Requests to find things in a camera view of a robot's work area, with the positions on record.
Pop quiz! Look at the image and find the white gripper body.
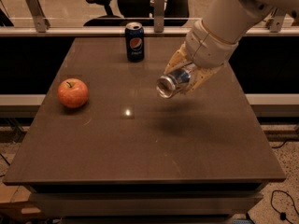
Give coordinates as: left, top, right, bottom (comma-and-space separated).
185, 20, 238, 69

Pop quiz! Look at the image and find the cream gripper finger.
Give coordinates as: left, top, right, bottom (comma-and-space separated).
181, 64, 221, 94
164, 44, 190, 75

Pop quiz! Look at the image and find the silver blue Red Bull can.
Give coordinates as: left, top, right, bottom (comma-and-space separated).
156, 63, 195, 99

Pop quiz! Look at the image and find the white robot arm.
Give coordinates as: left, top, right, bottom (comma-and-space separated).
164, 0, 299, 93

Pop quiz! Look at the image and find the blue Pepsi can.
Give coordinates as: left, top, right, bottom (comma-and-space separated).
125, 21, 144, 63

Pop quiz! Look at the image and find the black office chair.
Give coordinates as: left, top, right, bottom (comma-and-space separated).
84, 0, 190, 26

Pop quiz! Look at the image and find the brown table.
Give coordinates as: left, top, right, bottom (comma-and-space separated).
4, 37, 285, 221

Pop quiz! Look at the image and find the red apple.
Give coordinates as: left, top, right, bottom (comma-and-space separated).
57, 78, 89, 108

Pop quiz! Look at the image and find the middle metal railing bracket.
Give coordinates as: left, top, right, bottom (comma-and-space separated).
154, 0, 164, 33

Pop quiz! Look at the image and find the metal railing bracket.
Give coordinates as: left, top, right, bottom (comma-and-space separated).
154, 0, 164, 33
25, 0, 50, 33
266, 8, 286, 33

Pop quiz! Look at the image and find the right metal railing bracket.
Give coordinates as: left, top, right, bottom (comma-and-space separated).
266, 8, 286, 33

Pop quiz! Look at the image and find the left metal railing bracket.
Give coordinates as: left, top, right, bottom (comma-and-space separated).
25, 0, 50, 33

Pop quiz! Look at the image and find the black cable on floor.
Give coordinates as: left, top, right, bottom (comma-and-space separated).
269, 139, 299, 224

